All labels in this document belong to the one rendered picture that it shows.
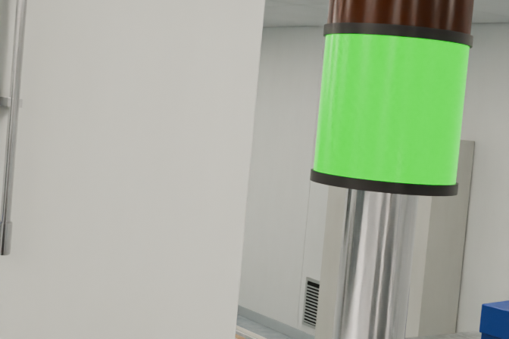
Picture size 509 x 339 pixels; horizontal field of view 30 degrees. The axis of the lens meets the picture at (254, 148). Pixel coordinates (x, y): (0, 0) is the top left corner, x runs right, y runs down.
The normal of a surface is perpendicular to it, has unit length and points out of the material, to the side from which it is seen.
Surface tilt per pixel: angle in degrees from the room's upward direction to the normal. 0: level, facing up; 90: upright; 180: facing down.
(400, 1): 90
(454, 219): 90
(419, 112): 90
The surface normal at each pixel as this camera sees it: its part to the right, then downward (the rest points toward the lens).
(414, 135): 0.21, 0.07
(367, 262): -0.30, 0.02
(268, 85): -0.82, -0.04
